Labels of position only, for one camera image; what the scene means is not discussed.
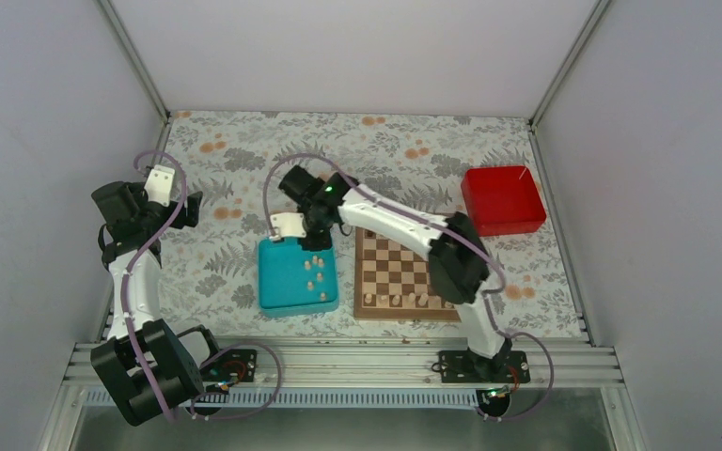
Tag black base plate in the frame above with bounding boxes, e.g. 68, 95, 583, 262
431, 350, 531, 384
200, 348, 258, 384

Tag red plastic box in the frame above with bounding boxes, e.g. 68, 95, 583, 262
461, 165, 547, 237

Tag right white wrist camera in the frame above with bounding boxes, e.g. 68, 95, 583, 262
269, 212, 306, 241

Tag teal plastic tray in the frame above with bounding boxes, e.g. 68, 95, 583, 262
258, 238, 339, 318

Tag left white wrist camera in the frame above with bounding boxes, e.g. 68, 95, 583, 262
144, 164, 176, 207

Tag right aluminium frame post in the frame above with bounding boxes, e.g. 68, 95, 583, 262
528, 0, 613, 132

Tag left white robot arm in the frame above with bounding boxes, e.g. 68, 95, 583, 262
90, 173, 225, 427

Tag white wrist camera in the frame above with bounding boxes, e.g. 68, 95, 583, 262
269, 212, 306, 241
144, 164, 176, 207

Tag wooden chess board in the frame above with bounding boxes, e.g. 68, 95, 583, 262
353, 227, 460, 322

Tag aluminium frame post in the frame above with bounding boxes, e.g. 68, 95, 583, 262
528, 0, 613, 132
95, 0, 170, 122

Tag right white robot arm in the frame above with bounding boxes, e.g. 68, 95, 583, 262
278, 165, 512, 382

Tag aluminium front rail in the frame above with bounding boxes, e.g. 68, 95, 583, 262
61, 340, 625, 409

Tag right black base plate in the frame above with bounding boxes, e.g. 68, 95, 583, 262
431, 350, 531, 384

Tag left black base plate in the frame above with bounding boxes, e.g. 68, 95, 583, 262
200, 348, 258, 384

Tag left aluminium frame post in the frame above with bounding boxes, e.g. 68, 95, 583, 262
95, 0, 170, 122

